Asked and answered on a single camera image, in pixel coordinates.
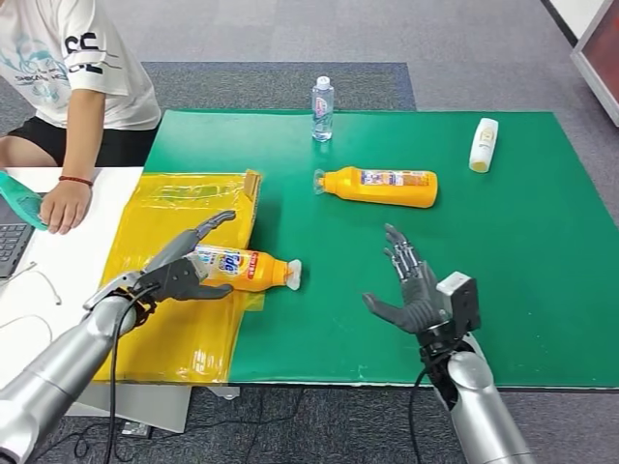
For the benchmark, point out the person's hand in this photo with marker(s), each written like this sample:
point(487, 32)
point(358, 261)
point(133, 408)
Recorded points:
point(63, 206)

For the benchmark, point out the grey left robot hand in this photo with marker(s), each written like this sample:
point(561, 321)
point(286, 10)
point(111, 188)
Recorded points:
point(181, 243)

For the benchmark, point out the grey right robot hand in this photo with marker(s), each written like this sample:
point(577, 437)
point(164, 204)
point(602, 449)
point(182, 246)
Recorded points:
point(420, 304)

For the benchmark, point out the orange bottle with clear cap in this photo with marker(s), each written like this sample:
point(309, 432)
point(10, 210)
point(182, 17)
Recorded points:
point(251, 269)
point(386, 191)

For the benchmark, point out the person's forearm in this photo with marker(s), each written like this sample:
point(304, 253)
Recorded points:
point(82, 136)

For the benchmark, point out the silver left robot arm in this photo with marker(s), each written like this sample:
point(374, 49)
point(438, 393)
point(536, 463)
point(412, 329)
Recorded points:
point(63, 371)

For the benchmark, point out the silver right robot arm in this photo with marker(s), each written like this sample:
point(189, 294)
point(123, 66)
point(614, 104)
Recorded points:
point(483, 416)

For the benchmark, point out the small white bottle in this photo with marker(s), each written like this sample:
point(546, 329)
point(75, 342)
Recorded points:
point(483, 146)

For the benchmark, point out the clear plastic water bottle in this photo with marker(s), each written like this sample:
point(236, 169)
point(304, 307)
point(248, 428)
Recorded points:
point(322, 109)

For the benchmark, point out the green table mat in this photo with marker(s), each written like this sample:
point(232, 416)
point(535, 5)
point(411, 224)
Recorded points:
point(435, 269)

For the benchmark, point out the yellow film covered cardboard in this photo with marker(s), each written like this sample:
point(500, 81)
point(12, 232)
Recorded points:
point(159, 205)

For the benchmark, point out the teal green pouch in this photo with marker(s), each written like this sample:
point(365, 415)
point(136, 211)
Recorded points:
point(24, 202)

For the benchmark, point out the dark laptop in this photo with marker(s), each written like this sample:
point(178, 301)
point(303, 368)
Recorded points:
point(10, 243)

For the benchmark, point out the person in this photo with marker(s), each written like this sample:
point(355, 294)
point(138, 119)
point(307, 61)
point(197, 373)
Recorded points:
point(58, 64)

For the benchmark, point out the grey table foot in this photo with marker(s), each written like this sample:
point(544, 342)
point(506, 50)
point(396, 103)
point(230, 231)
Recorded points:
point(223, 393)

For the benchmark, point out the grey power strip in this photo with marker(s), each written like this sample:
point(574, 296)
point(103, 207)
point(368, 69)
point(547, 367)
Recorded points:
point(137, 430)

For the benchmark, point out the white framed red cabinet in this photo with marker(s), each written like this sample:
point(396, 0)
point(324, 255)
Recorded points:
point(599, 58)

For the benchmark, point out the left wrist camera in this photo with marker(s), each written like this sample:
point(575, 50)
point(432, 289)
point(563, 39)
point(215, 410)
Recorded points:
point(173, 283)

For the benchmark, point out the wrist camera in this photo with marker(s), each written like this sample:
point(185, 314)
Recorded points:
point(173, 283)
point(462, 301)

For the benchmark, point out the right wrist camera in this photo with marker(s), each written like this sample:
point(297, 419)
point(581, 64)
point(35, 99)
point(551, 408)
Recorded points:
point(462, 301)

